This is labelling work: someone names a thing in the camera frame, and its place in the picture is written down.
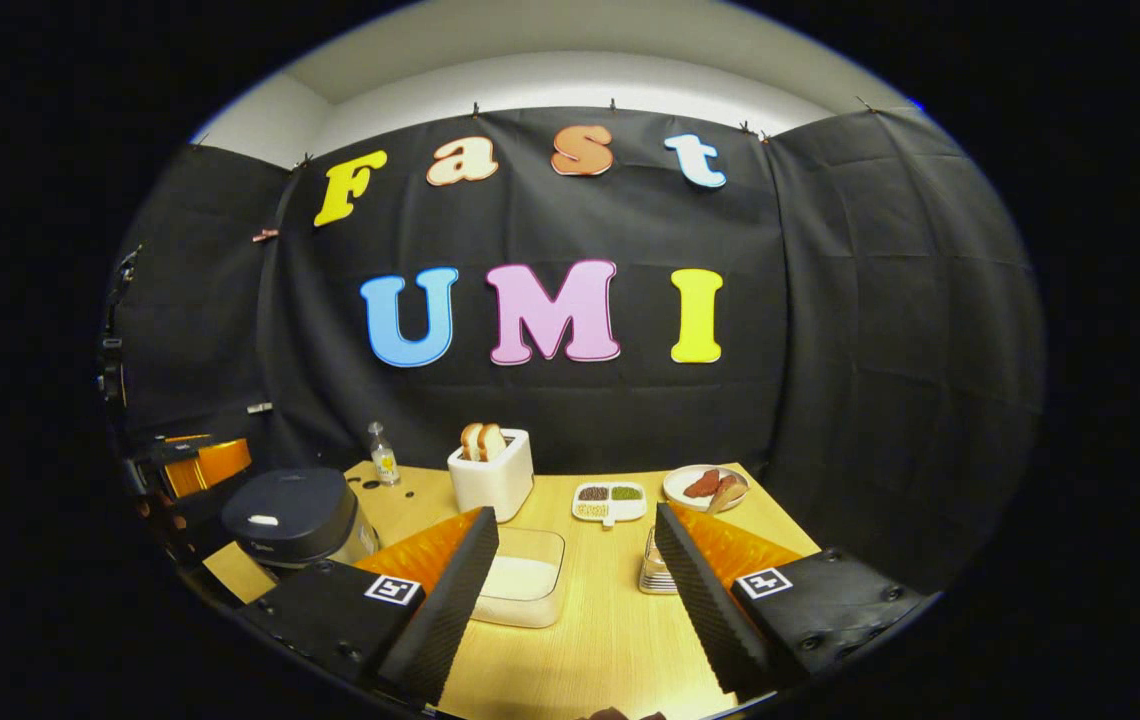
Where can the white toaster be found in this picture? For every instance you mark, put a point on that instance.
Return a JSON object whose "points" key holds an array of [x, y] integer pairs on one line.
{"points": [[495, 485]]}

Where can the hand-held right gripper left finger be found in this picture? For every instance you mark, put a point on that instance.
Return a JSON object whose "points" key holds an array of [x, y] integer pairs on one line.
{"points": [[450, 590]]}

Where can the small glass bottle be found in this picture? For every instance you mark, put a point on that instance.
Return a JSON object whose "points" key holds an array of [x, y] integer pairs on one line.
{"points": [[384, 460]]}

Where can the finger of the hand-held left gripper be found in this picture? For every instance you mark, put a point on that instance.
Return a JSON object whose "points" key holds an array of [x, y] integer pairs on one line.
{"points": [[215, 462]]}

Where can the black equipment stand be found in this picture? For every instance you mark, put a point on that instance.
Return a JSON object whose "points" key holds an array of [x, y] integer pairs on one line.
{"points": [[115, 350]]}

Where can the white divided dish with beans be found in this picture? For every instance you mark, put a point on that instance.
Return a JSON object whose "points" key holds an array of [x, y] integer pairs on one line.
{"points": [[610, 502]]}

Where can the toast slice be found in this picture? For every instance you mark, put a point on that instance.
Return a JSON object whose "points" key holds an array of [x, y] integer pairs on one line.
{"points": [[471, 442], [495, 440]]}

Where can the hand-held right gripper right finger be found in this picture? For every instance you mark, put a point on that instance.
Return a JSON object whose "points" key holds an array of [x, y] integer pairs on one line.
{"points": [[700, 590]]}

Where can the dark grey rice cooker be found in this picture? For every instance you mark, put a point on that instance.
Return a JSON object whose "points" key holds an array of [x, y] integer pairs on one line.
{"points": [[290, 510]]}

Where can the red meat piece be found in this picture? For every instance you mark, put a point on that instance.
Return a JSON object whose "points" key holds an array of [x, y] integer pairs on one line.
{"points": [[733, 480], [700, 485]]}

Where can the white round plate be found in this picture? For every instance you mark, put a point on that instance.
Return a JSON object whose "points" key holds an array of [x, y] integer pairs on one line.
{"points": [[675, 488]]}

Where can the wooden spoon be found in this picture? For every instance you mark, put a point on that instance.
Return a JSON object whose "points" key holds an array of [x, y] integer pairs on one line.
{"points": [[725, 498]]}

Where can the clear box with rice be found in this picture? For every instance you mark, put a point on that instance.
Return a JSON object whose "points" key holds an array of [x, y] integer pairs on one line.
{"points": [[525, 585]]}

